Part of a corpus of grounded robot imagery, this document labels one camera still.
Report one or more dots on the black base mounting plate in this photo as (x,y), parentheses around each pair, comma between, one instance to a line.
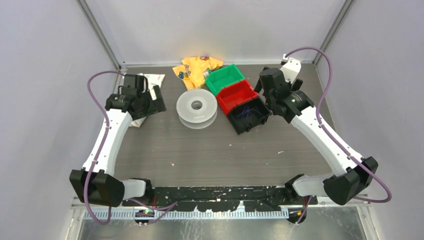
(219,198)

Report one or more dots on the grey plastic cable spool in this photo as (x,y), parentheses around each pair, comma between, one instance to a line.
(197,108)

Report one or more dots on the white slotted cable duct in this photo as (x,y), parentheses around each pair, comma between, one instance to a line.
(239,213)

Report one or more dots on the red plastic bin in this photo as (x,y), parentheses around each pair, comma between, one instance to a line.
(234,95)

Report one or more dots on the green plastic bin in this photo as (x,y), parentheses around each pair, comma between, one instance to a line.
(223,77)

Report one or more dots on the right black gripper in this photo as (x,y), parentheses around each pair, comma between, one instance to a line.
(296,86)

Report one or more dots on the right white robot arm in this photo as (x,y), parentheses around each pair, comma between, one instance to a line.
(350,171)

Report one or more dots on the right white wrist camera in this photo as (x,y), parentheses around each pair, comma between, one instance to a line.
(291,67)

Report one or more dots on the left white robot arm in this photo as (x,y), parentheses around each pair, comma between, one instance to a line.
(95,183)

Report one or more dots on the black plastic bin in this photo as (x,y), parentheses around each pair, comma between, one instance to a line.
(249,115)

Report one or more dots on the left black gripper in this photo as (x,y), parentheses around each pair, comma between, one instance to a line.
(157,106)

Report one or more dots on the yellow patterned cloth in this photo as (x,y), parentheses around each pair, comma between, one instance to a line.
(194,70)

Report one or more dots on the white patterned cloth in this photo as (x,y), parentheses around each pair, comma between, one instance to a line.
(153,80)

